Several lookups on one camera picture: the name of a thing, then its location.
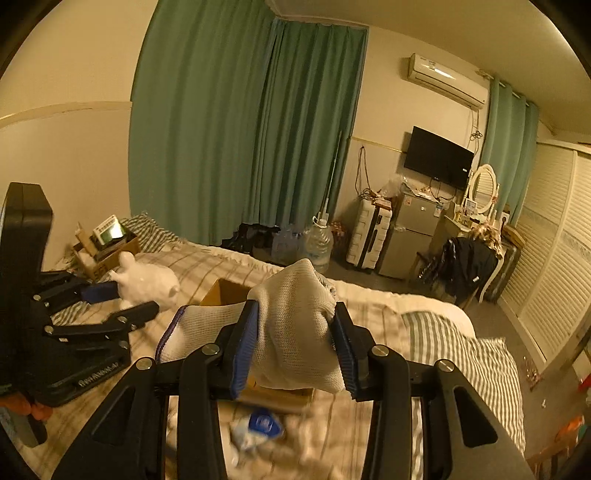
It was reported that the white fluffy plush toy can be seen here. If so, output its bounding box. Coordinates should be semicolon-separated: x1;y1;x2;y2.
109;251;180;312

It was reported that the blue white tissue pack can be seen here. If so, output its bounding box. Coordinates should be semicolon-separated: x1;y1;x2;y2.
230;409;284;452

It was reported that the white knit glove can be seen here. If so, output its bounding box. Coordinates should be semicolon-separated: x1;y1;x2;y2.
156;259;345;394

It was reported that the orange gloved hand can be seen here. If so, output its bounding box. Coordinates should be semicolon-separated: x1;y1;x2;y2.
0;392;53;421

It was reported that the small cardboard box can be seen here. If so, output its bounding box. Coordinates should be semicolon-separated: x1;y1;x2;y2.
72;227;140;281

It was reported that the plaid beige blanket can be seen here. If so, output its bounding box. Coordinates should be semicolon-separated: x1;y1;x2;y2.
18;239;477;480

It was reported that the large cardboard box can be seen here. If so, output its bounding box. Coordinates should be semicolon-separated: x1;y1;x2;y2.
200;278;314;415

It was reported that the green white tissue box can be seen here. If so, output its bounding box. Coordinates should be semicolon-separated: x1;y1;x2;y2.
92;215;125;246

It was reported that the striped grey bedsheet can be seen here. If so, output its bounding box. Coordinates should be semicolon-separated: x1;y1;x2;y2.
403;310;526;454

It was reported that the white suitcase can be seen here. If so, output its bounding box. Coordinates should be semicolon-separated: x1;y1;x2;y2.
346;198;393;270

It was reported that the chair with black clothes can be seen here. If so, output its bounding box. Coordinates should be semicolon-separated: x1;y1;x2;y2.
408;223;504;308

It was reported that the large water bottle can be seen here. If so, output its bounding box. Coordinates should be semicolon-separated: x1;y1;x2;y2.
303;213;334;273

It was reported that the grey mini fridge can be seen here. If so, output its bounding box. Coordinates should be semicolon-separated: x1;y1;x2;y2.
378;191;443;279

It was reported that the white louvered wardrobe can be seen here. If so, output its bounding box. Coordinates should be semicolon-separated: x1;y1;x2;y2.
499;140;590;372

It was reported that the oval white vanity mirror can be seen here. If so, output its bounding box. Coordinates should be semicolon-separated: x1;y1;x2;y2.
463;164;498;215

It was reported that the green curtain left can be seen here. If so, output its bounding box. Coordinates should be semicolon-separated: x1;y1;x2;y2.
128;1;369;245

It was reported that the green curtain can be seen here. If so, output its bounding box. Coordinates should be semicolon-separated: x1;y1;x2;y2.
128;1;369;245
480;77;539;225

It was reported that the green curtain right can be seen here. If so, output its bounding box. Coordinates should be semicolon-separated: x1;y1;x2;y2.
480;77;539;225

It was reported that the white air conditioner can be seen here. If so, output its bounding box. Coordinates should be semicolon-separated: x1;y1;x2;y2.
408;53;489;110

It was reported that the black wall television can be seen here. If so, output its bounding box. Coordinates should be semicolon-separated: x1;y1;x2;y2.
404;126;474;190

